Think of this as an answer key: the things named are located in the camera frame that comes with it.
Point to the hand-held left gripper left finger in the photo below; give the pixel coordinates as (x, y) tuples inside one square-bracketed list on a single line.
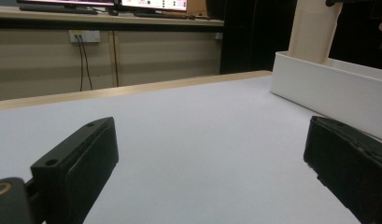
[(76, 168)]

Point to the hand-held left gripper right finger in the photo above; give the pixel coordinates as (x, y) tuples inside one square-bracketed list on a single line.
[(350, 168)]

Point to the peach phone case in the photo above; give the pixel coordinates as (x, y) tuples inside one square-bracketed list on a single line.
[(313, 31)]

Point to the white rectangular storage box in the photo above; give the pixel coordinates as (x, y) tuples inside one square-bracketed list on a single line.
[(335, 90)]

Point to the wooden table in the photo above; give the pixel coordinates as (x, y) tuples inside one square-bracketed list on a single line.
[(86, 93)]

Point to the white table mat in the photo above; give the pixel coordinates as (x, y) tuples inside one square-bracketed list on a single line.
[(195, 140)]

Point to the tan cardboard box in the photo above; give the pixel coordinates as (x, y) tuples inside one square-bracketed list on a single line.
[(197, 6)]

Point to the beige office desk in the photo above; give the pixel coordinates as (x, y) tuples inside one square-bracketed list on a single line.
[(117, 20)]

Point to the black keyboard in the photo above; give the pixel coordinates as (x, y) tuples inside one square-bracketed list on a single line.
[(160, 15), (54, 10)]

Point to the black computer mouse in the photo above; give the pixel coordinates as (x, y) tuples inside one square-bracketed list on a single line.
[(113, 12)]

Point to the computer monitor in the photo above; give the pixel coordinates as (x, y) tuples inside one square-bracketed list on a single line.
[(67, 2), (154, 4)]

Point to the white wall socket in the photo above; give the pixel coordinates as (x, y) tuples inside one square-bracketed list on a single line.
[(89, 35)]

